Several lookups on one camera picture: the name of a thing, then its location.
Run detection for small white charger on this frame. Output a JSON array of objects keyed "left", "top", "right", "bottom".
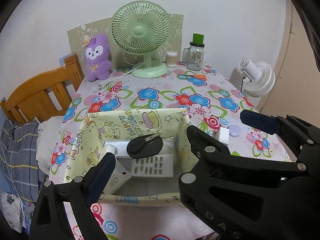
[{"left": 215, "top": 127, "right": 229, "bottom": 145}]

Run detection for lavender round pouch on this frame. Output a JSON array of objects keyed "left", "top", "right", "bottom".
[{"left": 227, "top": 125, "right": 241, "bottom": 137}]

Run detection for white 45W charger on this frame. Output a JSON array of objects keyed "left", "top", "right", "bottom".
[{"left": 99, "top": 144, "right": 131, "bottom": 194}]

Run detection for beige wooden door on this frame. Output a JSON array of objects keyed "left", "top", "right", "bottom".
[{"left": 261, "top": 9, "right": 319, "bottom": 127}]

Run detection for blue plaid pillow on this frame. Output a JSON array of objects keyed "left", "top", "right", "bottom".
[{"left": 1, "top": 119, "right": 47, "bottom": 202}]

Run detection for white clip fan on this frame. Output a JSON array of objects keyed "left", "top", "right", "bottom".
[{"left": 229, "top": 58, "right": 276, "bottom": 98}]

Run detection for floral tablecloth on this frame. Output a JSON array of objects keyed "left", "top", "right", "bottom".
[{"left": 50, "top": 66, "right": 290, "bottom": 239}]

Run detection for black oval case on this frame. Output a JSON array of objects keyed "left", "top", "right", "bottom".
[{"left": 126, "top": 134, "right": 163, "bottom": 159}]

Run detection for yellow cartoon storage box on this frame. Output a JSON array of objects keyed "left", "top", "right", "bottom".
[{"left": 64, "top": 108, "right": 196, "bottom": 206}]

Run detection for wooden bed headboard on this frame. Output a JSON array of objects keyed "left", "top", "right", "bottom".
[{"left": 1, "top": 54, "right": 84, "bottom": 124}]

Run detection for glass mason jar mug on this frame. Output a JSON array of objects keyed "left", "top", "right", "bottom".
[{"left": 182, "top": 33, "right": 204, "bottom": 71}]

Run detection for cotton swab container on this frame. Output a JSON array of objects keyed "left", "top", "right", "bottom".
[{"left": 165, "top": 51, "right": 178, "bottom": 67}]

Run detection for purple plush bunny toy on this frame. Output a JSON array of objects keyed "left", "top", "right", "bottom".
[{"left": 84, "top": 34, "right": 112, "bottom": 82}]

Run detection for green desk fan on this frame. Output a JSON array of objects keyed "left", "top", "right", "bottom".
[{"left": 110, "top": 1, "right": 170, "bottom": 79}]

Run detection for white cordless phone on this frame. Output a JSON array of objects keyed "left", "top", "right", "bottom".
[{"left": 100, "top": 141, "right": 176, "bottom": 179}]

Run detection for orange handled scissors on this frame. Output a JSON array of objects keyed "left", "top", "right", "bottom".
[{"left": 185, "top": 75, "right": 207, "bottom": 81}]

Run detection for white fan power cord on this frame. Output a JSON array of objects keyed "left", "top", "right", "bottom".
[{"left": 109, "top": 61, "right": 146, "bottom": 80}]

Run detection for beige cartoon wall board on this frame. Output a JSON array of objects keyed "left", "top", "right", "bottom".
[{"left": 67, "top": 13, "right": 184, "bottom": 66}]

